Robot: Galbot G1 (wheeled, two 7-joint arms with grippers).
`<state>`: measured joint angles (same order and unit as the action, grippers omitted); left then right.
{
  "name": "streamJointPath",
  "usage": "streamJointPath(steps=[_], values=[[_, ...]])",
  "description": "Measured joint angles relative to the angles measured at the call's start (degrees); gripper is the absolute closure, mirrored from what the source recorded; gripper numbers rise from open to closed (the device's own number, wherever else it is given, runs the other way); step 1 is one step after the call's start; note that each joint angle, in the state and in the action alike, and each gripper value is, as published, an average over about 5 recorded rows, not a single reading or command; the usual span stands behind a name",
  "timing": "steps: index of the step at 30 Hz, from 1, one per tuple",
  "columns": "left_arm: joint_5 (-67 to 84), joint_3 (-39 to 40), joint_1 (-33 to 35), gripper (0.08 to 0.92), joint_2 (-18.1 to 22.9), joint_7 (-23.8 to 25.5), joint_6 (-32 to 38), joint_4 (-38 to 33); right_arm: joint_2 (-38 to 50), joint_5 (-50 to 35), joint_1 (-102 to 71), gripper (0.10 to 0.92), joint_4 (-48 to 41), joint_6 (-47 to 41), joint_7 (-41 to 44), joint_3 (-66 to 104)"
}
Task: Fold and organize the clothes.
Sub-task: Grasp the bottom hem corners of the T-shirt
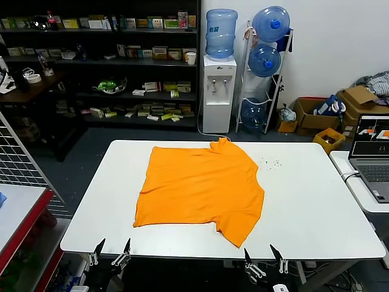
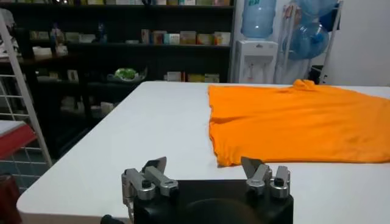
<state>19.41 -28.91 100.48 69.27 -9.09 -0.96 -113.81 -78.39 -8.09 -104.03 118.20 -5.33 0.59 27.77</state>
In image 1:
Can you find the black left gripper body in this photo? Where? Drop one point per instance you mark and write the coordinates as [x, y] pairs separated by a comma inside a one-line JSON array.
[[106, 278]]

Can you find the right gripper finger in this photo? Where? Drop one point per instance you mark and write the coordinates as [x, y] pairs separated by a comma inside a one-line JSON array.
[[249, 258], [278, 255]]

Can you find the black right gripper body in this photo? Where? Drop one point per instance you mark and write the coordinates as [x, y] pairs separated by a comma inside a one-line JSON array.
[[269, 283]]

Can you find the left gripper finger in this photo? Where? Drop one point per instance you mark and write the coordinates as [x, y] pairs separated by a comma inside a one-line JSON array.
[[98, 251], [125, 251]]

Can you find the orange t-shirt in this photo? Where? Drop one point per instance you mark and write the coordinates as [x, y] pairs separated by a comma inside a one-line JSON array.
[[197, 188]]

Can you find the pile of grey clothes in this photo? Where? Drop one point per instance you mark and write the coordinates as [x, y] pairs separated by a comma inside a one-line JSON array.
[[377, 83]]

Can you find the white work table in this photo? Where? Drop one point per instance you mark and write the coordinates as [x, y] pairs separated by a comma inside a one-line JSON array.
[[304, 213]]

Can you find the red-edged white table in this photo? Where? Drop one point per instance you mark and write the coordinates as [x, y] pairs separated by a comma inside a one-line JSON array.
[[21, 207]]

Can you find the scattered small crumbs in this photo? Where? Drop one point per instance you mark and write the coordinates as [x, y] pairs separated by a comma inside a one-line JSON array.
[[269, 161]]

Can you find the blue cloth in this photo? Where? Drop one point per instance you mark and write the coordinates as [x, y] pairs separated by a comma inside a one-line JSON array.
[[3, 199]]

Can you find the small white side table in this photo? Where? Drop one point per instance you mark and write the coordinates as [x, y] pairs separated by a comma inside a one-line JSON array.
[[340, 161]]

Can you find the grey laptop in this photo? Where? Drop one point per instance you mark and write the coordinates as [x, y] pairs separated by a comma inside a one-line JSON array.
[[370, 173]]

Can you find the yellow plastic crate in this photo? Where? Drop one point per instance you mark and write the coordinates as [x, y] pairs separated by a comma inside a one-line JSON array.
[[329, 141]]

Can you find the small box with plastic bag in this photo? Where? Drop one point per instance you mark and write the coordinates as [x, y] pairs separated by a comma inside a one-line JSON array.
[[287, 124]]

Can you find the open cardboard box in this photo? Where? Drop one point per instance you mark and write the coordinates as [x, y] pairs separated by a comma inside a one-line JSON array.
[[316, 121]]

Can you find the tilted blue water jug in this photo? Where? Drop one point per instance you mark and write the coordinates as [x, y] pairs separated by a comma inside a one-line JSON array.
[[269, 24], [263, 61], [253, 115]]

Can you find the blue bag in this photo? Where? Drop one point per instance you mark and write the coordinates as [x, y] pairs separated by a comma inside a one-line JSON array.
[[326, 105]]

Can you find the white water dispenser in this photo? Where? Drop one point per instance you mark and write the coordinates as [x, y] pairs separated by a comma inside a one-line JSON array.
[[217, 100]]

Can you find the white metal jug rack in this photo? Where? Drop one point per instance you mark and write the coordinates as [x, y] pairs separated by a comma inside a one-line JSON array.
[[273, 91]]

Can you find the bowl of green packets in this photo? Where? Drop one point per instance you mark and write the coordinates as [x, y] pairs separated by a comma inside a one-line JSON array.
[[108, 85]]

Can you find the brown wooden table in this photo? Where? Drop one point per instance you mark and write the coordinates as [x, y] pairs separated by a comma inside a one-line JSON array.
[[27, 94]]

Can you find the large cardboard box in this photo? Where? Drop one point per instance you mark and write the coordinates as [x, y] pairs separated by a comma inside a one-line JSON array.
[[358, 97]]

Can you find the white tape roll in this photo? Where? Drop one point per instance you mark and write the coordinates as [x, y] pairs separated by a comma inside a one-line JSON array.
[[33, 79]]

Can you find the black shelf unit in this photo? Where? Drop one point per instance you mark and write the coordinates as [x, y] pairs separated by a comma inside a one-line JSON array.
[[91, 65]]

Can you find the clear water bottle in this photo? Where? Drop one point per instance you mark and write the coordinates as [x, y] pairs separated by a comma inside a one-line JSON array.
[[42, 62]]

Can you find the orange white box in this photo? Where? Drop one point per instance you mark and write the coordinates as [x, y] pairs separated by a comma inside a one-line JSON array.
[[159, 52]]

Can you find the white paper cup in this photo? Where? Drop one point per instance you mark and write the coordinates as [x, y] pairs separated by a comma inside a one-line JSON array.
[[191, 58]]

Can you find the plain white box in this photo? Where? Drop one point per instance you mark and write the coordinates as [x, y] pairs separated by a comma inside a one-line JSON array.
[[95, 24]]

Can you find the upright blue water jug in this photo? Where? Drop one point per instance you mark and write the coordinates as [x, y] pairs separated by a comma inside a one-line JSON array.
[[221, 33]]

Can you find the cola bottle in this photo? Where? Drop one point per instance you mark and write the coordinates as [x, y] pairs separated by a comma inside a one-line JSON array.
[[50, 21]]

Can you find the silver metal bowl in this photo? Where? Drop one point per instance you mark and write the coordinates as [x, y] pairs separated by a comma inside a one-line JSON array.
[[41, 22]]

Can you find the pink green box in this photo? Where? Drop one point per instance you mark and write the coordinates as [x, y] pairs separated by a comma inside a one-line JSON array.
[[182, 19]]

